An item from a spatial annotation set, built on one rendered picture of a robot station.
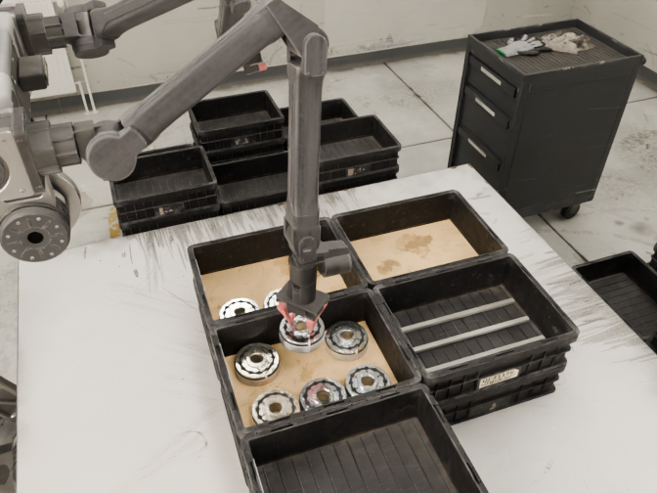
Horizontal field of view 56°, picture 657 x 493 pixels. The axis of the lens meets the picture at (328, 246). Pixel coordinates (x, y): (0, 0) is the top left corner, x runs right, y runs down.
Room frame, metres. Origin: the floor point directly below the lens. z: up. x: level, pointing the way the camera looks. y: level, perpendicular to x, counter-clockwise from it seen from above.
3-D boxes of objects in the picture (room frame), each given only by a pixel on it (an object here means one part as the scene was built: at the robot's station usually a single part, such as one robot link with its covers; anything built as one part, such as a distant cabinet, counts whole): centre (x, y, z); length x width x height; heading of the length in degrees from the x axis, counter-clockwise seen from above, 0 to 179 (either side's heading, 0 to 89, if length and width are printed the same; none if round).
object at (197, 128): (2.59, 0.44, 0.37); 0.40 x 0.30 x 0.45; 111
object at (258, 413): (0.78, 0.11, 0.86); 0.10 x 0.10 x 0.01
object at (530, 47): (2.68, -0.84, 0.88); 0.25 x 0.19 x 0.03; 111
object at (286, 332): (0.95, 0.06, 0.93); 0.10 x 0.10 x 0.01
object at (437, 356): (1.02, -0.34, 0.87); 0.40 x 0.30 x 0.11; 110
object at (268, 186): (2.22, 0.30, 0.31); 0.40 x 0.30 x 0.34; 111
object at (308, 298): (0.95, 0.05, 1.05); 0.10 x 0.07 x 0.07; 64
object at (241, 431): (0.88, 0.03, 0.92); 0.40 x 0.30 x 0.02; 110
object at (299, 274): (0.95, 0.05, 1.11); 0.07 x 0.06 x 0.07; 110
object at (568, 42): (2.74, -1.07, 0.88); 0.29 x 0.22 x 0.03; 111
